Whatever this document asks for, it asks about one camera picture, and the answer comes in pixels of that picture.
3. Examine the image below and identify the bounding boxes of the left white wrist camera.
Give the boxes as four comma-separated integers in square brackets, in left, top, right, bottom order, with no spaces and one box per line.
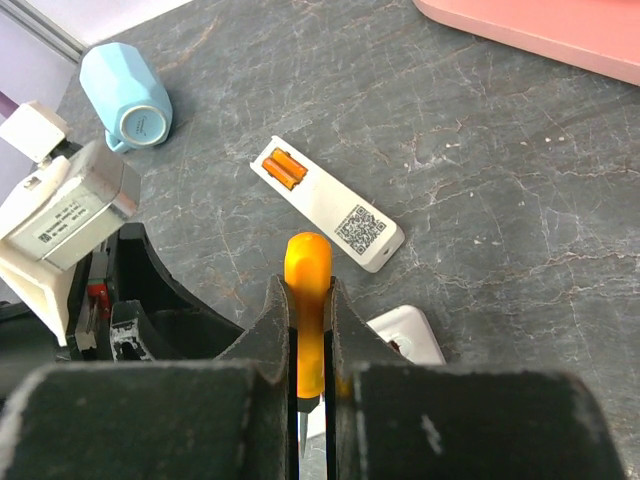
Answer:
[1,101,141,345]

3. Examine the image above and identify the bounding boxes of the orange handled screwdriver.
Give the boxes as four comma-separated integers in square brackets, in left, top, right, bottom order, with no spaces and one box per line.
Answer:
[284,232,332,455]

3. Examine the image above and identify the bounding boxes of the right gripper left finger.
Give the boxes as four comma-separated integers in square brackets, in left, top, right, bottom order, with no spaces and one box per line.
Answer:
[1,276,291,479]

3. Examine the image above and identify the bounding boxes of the white remote blue batteries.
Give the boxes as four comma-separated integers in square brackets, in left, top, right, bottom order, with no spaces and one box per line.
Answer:
[304,304,447,441]

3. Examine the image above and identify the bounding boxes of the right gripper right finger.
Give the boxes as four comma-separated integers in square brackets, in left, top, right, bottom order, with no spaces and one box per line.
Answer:
[326,280,625,479]

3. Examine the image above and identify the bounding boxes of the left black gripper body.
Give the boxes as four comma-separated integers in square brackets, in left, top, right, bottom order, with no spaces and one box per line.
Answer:
[1,249,115,365]

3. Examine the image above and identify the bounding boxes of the white remote orange batteries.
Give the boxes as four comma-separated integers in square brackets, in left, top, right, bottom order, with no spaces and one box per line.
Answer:
[250,136,405,273]

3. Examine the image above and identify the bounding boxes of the pink three-tier shelf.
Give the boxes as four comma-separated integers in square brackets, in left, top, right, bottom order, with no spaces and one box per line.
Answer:
[414,0,639,86]

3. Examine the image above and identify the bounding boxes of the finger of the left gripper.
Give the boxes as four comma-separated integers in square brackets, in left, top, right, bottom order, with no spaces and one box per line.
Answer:
[109,300,154,361]
[117,223,244,360]

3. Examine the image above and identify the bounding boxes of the orange battery pair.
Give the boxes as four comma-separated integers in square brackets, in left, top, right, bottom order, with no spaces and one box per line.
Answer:
[262,148,308,191]

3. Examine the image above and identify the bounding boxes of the light blue mug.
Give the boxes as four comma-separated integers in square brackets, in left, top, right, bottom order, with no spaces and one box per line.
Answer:
[79,42,173,153]

